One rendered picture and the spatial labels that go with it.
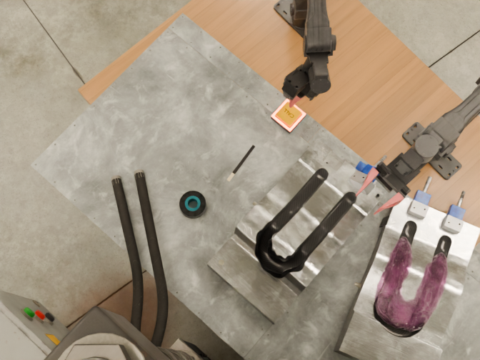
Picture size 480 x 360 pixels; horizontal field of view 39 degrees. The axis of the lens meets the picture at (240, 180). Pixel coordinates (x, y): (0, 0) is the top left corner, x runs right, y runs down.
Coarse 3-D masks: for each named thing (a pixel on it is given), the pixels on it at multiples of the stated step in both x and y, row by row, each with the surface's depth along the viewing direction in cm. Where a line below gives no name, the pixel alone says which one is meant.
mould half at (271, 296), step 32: (320, 160) 201; (288, 192) 200; (320, 192) 199; (384, 192) 199; (256, 224) 192; (288, 224) 194; (352, 224) 197; (224, 256) 197; (320, 256) 191; (256, 288) 195; (288, 288) 195
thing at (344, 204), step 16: (320, 176) 201; (304, 192) 200; (352, 192) 199; (288, 208) 198; (336, 208) 199; (272, 224) 194; (320, 224) 197; (256, 240) 189; (304, 240) 193; (320, 240) 195; (256, 256) 194; (272, 256) 193; (288, 256) 188; (304, 256) 191; (272, 272) 194; (288, 272) 188
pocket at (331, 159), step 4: (332, 152) 204; (328, 156) 205; (332, 156) 205; (336, 156) 203; (324, 160) 204; (328, 160) 204; (332, 160) 204; (336, 160) 204; (340, 160) 203; (328, 164) 204; (332, 164) 204; (336, 164) 204; (340, 164) 204; (332, 168) 204; (336, 168) 204
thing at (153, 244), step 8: (136, 176) 206; (144, 176) 207; (136, 184) 205; (144, 184) 205; (144, 192) 203; (144, 200) 202; (144, 208) 201; (144, 216) 200; (152, 216) 200; (144, 224) 199; (152, 224) 198; (152, 232) 197; (152, 240) 196; (152, 248) 194; (152, 256) 193; (160, 256) 194; (152, 264) 193; (160, 264) 192; (160, 272) 191; (160, 280) 190
